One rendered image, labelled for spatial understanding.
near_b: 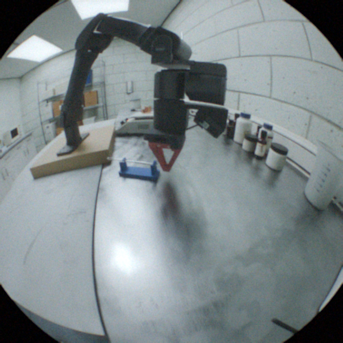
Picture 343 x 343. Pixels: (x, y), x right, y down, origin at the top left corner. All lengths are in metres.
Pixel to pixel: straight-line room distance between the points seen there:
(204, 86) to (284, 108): 0.49
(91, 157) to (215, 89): 0.36
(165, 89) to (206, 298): 0.30
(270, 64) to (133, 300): 0.84
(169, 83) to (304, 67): 0.56
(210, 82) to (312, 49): 0.56
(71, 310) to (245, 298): 0.23
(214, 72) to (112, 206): 0.29
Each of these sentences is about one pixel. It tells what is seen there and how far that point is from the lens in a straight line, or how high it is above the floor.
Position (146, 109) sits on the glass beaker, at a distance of 0.64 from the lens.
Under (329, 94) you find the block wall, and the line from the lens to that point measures 0.61.
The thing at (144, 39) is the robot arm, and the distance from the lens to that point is 0.27.
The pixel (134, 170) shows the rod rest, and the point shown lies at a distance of 0.35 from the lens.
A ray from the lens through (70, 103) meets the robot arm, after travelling 0.48.
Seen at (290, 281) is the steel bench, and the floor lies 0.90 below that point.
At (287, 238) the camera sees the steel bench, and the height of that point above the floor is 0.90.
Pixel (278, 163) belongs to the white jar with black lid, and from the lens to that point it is 0.47.
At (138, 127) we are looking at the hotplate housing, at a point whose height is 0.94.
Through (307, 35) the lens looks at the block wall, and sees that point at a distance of 0.73.
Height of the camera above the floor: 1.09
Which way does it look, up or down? 32 degrees down
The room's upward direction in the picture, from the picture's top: straight up
